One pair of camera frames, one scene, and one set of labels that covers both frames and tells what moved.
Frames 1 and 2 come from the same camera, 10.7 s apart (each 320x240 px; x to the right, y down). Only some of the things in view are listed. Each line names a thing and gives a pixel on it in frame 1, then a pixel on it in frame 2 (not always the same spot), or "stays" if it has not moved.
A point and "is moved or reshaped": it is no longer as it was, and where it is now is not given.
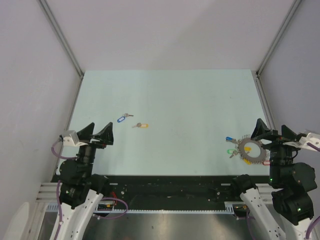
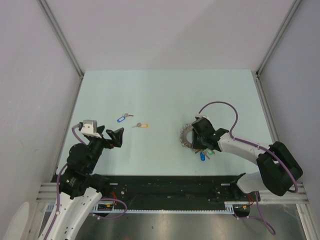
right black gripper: [287, 136] to [195, 144]
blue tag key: [122, 118] stays
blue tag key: [229, 139] is moved or reshaped
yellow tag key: [139, 125] stays
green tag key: [231, 151] is moved or reshaped
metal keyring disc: [240, 149] is moved or reshaped
